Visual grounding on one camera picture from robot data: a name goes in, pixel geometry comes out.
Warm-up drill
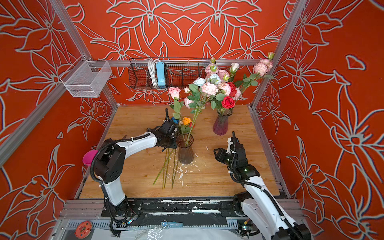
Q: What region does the pink rose bunch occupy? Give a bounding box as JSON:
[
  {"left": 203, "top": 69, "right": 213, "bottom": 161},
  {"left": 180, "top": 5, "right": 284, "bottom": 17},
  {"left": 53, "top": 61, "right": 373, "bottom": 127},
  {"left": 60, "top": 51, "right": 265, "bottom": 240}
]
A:
[{"left": 184, "top": 78, "right": 221, "bottom": 135}]

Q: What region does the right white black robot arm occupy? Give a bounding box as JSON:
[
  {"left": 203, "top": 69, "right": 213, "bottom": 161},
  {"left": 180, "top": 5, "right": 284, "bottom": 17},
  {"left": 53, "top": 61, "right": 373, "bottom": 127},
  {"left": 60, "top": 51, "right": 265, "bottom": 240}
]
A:
[{"left": 214, "top": 132, "right": 312, "bottom": 240}]

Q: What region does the red rose stem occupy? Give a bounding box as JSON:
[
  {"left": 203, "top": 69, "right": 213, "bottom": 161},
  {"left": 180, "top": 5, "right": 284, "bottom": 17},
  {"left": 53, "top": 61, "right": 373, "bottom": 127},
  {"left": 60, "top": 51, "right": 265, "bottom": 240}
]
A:
[
  {"left": 211, "top": 97, "right": 236, "bottom": 115},
  {"left": 228, "top": 82, "right": 237, "bottom": 98}
]

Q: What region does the pink double rose stem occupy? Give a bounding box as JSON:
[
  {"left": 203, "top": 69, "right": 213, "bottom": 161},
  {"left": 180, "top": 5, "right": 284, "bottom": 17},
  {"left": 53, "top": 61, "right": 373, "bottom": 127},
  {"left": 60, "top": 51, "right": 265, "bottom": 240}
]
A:
[{"left": 205, "top": 57, "right": 230, "bottom": 85}]

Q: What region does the black wire wall basket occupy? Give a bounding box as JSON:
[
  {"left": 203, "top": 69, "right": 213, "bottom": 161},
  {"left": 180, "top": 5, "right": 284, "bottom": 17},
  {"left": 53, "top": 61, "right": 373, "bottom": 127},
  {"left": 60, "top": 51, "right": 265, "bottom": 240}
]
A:
[{"left": 128, "top": 57, "right": 210, "bottom": 90}]

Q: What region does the purple ribbed glass vase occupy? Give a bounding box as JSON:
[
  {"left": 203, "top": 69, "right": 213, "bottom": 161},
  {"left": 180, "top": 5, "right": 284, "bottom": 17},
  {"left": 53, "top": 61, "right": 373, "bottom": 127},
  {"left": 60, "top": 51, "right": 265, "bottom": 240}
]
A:
[{"left": 213, "top": 109, "right": 233, "bottom": 136}]

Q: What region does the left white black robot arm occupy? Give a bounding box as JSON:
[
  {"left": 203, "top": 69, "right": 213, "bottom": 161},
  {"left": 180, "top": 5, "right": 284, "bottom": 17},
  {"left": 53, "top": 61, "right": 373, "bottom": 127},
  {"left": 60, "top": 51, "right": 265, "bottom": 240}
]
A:
[{"left": 90, "top": 120, "right": 178, "bottom": 211}]

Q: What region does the light blue box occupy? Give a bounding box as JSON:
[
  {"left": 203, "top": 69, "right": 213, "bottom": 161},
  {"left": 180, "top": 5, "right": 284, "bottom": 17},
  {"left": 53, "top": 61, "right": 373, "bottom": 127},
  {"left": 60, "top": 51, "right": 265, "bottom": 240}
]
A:
[{"left": 156, "top": 62, "right": 166, "bottom": 89}]

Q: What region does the single pink rose stem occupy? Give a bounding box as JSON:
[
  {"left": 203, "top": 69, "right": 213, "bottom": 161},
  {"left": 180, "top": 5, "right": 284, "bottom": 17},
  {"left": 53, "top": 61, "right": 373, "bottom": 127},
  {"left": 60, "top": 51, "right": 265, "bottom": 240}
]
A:
[{"left": 169, "top": 87, "right": 186, "bottom": 135}]

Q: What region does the brown ribbed glass vase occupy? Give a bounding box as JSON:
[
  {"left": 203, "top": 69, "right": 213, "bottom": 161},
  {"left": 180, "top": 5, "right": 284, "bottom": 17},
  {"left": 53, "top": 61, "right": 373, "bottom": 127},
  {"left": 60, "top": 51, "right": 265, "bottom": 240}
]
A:
[{"left": 176, "top": 133, "right": 194, "bottom": 165}]

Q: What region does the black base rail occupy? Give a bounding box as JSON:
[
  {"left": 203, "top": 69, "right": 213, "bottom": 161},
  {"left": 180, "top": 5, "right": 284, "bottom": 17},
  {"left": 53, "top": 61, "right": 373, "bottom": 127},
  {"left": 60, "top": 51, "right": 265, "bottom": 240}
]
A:
[{"left": 101, "top": 197, "right": 244, "bottom": 227}]

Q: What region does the blue rose stem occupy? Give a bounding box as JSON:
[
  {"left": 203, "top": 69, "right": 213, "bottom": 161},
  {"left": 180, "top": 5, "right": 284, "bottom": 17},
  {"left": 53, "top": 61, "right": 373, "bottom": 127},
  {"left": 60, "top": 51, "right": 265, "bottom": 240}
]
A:
[{"left": 153, "top": 117, "right": 179, "bottom": 190}]

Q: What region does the orange rose stem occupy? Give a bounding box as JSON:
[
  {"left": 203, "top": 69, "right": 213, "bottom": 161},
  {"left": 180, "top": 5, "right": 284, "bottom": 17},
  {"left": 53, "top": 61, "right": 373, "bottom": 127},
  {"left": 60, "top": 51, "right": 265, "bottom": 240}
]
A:
[{"left": 171, "top": 117, "right": 192, "bottom": 188}]

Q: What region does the small magenta rose stem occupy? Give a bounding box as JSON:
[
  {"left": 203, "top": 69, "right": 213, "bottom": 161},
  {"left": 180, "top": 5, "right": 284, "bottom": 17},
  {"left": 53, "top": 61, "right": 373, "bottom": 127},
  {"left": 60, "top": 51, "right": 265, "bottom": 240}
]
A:
[{"left": 160, "top": 118, "right": 195, "bottom": 189}]

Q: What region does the white cable bundle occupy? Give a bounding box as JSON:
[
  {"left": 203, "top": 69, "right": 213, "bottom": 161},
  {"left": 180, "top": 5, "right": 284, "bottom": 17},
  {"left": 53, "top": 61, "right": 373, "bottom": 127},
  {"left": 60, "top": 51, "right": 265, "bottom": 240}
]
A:
[{"left": 147, "top": 59, "right": 159, "bottom": 88}]

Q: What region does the large pink peony stem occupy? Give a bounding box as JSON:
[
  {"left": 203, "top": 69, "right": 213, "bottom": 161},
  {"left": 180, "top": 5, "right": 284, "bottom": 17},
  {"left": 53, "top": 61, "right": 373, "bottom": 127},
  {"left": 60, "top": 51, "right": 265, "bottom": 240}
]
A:
[{"left": 218, "top": 83, "right": 232, "bottom": 96}]

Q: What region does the clear plastic wall bin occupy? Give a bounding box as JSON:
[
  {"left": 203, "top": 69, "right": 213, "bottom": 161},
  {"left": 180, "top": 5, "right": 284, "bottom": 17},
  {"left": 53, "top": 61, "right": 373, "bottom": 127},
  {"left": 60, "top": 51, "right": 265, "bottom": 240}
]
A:
[{"left": 59, "top": 56, "right": 112, "bottom": 98}]

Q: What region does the pink plastic cup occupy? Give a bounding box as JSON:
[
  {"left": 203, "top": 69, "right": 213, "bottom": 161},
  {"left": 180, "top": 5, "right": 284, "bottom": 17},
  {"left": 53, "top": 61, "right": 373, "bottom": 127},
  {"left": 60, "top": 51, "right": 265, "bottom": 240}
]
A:
[{"left": 83, "top": 150, "right": 98, "bottom": 167}]

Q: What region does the white pink rose stem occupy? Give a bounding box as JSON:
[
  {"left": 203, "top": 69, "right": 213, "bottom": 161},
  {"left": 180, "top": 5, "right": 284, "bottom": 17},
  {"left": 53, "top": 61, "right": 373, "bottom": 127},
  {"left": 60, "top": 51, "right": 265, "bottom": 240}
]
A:
[{"left": 227, "top": 62, "right": 243, "bottom": 101}]

